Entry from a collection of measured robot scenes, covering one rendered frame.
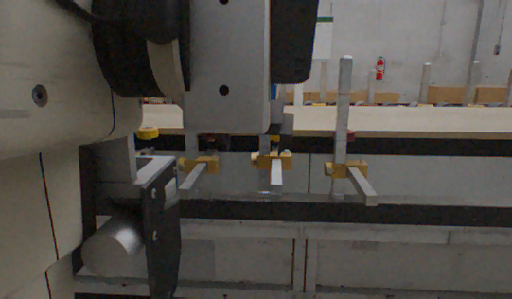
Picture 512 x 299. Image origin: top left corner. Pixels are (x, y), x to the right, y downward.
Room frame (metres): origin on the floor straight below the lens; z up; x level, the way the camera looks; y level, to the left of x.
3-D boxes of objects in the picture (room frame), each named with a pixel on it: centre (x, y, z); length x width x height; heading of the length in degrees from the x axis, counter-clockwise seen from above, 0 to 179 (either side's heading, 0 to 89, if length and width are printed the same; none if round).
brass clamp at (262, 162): (1.11, -0.06, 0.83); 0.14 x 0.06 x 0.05; 86
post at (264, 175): (1.11, -0.04, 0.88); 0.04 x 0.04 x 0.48; 86
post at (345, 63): (1.10, -0.29, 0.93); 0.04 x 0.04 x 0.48; 86
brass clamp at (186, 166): (1.13, 0.19, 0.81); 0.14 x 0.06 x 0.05; 86
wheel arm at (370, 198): (1.04, -0.32, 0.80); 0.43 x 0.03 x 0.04; 176
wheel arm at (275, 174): (1.06, -0.08, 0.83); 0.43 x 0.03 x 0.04; 176
